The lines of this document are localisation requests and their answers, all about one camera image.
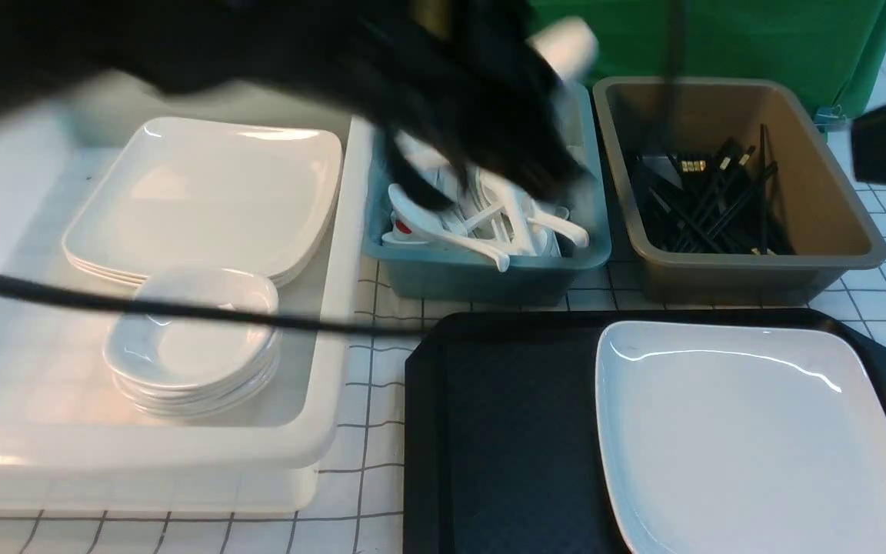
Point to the white spoon with red label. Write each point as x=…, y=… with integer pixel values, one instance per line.
x=402, y=237

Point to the stack of white bowls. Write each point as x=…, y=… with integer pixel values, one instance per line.
x=176, y=368

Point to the teal plastic bin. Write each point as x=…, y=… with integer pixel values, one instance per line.
x=457, y=275

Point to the green cloth backdrop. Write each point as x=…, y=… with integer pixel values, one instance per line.
x=829, y=53

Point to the large white square plate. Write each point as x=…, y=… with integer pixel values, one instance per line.
x=734, y=439

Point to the brown plastic bin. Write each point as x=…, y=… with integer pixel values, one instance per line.
x=828, y=225

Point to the white checkered tablecloth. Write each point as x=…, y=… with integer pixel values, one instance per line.
x=356, y=506

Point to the metal clamp on backdrop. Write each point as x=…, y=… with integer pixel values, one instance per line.
x=830, y=118

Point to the white spoon centre bin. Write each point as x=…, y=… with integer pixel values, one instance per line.
x=504, y=195

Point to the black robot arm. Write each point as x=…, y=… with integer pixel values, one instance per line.
x=460, y=76

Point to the black serving tray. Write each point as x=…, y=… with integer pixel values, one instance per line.
x=501, y=447

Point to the stack of white square plates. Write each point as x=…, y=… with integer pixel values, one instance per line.
x=188, y=192

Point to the large white plastic bin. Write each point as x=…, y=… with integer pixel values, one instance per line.
x=69, y=440

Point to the pile of black chopsticks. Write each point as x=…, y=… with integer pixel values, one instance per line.
x=696, y=203

